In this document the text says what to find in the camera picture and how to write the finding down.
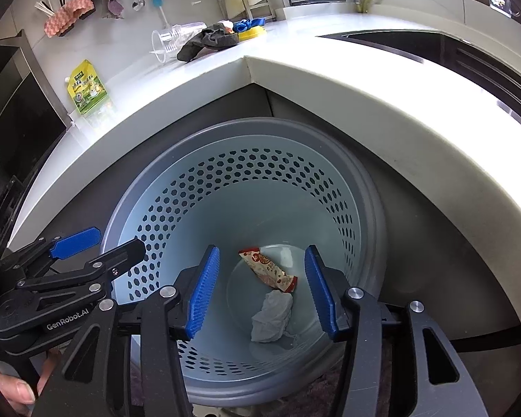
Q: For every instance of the grey perforated plastic bin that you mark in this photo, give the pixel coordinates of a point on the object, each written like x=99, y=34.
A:
x=269, y=221

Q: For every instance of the crumpled white tissue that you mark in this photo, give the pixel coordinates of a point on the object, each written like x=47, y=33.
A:
x=271, y=317

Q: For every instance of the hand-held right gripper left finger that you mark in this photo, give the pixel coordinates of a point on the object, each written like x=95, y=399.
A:
x=202, y=295

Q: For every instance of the dark crumpled cloth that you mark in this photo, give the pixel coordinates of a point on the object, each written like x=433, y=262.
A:
x=208, y=39

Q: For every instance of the clear plastic cup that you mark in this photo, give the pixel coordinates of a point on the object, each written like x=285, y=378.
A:
x=169, y=41

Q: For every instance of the yellow round lid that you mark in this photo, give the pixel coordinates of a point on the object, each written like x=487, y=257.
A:
x=254, y=34

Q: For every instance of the blue plastic piece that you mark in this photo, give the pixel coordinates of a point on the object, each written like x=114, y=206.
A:
x=247, y=24

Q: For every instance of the red snack wrapper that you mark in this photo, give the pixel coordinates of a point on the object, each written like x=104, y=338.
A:
x=267, y=269

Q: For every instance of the dark sink basin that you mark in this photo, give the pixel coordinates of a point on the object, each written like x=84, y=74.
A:
x=417, y=47

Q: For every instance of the person's left hand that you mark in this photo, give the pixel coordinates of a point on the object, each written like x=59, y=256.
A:
x=13, y=393

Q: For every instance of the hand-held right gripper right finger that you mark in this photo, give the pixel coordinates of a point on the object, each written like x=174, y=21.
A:
x=320, y=295

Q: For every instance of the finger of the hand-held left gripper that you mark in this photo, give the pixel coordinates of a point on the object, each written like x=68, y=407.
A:
x=76, y=241
x=121, y=256

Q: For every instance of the purple sponge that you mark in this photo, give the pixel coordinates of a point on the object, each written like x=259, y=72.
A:
x=115, y=8

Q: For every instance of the yellow seasoning pouch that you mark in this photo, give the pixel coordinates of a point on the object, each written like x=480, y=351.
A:
x=87, y=91

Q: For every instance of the pink hanging cloth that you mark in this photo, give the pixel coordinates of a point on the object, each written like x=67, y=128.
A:
x=67, y=15

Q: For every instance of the white bottle brush blue collar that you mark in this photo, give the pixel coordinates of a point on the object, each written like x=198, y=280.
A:
x=157, y=1

